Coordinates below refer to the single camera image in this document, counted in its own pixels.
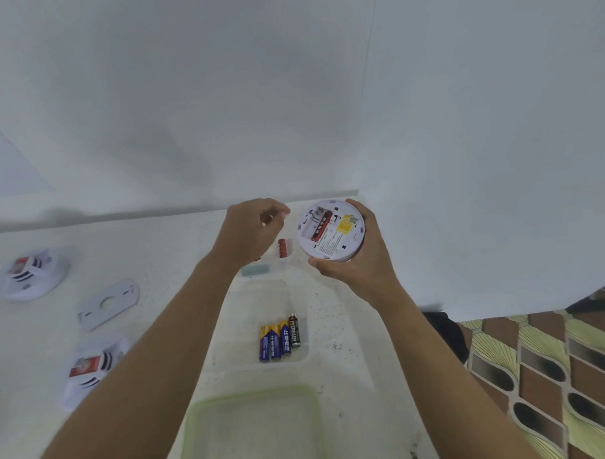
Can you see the person's left hand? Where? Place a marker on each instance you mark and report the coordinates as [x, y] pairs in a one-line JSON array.
[[243, 234]]

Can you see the person's right hand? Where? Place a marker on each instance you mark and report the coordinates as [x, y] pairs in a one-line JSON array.
[[368, 269]]

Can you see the white round smoke detector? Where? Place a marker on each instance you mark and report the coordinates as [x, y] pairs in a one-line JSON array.
[[80, 388], [342, 245], [37, 285]]

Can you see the large clear plastic container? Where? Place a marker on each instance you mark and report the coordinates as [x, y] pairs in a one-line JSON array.
[[237, 348]]

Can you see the white detector mounting plate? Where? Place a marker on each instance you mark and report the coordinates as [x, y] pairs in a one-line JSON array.
[[121, 297]]

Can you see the large green-rimmed clear lid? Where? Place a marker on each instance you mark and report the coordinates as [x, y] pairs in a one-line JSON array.
[[250, 432]]

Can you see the person's right forearm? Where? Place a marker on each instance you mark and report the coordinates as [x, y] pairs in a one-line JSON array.
[[451, 380]]

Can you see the person's left forearm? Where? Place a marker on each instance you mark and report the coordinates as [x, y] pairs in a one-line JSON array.
[[139, 376]]

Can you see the black rounded object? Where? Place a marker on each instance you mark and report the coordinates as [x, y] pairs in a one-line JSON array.
[[452, 335]]

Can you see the black partition base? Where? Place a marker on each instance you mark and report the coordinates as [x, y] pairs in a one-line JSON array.
[[597, 303]]

